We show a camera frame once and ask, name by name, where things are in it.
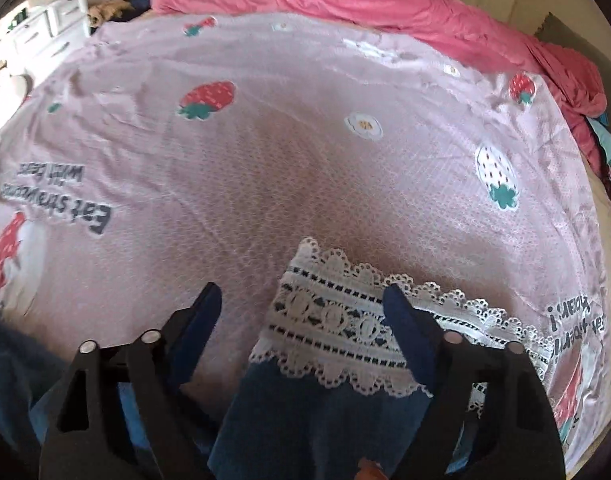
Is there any blue denim pants lace hem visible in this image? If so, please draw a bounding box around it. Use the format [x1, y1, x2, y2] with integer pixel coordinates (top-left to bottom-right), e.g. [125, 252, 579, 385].
[0, 240, 553, 479]

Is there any pink strawberry print bedsheet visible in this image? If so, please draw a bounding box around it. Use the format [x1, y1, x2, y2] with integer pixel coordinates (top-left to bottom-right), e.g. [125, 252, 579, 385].
[0, 14, 607, 463]

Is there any floral teal red pillow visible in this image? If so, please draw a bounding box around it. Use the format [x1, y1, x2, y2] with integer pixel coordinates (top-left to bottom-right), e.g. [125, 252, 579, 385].
[587, 112, 611, 231]

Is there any white drawer cabinet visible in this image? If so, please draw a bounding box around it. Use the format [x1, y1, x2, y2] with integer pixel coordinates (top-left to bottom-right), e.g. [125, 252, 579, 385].
[0, 0, 90, 86]

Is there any tan plush toy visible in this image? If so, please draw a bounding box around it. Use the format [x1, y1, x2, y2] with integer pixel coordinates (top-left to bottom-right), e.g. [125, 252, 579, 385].
[87, 0, 133, 28]

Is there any grey padded headboard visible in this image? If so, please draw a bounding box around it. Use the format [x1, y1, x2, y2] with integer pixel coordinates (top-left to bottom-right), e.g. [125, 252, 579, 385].
[535, 13, 611, 96]

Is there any pink crumpled duvet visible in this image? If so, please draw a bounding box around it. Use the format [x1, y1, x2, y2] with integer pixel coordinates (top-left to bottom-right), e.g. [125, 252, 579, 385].
[151, 0, 607, 171]

